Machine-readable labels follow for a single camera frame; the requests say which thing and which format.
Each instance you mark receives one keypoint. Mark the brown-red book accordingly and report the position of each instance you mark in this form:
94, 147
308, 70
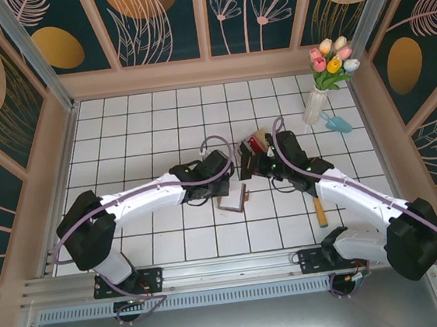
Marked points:
232, 203

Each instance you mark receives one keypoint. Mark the red credit card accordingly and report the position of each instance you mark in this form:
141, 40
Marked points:
256, 144

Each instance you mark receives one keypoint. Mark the black credit card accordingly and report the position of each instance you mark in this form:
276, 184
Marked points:
245, 147

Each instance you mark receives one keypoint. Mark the beige credit card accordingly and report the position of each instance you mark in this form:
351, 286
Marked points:
260, 135

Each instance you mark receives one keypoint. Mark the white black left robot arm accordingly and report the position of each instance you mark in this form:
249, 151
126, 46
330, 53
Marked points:
144, 198

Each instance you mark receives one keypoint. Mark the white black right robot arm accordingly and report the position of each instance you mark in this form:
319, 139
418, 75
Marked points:
355, 200

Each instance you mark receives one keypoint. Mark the white ribbed vase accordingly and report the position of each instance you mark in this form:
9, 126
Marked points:
314, 106

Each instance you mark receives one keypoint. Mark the light blue toy trowel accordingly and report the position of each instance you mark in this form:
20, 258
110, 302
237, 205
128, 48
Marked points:
340, 123

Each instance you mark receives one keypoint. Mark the colourful tulip bouquet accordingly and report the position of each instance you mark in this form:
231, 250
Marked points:
328, 75

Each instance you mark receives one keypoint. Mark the grey metal sheet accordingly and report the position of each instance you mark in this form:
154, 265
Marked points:
235, 325

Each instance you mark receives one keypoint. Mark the green circuit board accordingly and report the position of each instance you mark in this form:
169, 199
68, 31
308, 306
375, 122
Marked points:
361, 278

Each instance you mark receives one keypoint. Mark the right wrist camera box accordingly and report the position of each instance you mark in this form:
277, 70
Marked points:
270, 150

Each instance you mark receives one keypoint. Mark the aluminium mounting rail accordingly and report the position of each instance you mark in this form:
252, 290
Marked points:
229, 267

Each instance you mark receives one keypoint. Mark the aluminium table edge rail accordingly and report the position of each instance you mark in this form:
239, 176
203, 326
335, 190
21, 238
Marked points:
65, 160
370, 128

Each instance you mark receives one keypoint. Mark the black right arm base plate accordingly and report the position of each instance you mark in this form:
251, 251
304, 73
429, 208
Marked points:
311, 261

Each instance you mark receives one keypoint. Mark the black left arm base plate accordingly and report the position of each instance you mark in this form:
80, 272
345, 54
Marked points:
152, 279

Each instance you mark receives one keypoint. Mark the aluminium corner post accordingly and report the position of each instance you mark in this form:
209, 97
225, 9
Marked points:
366, 11
36, 61

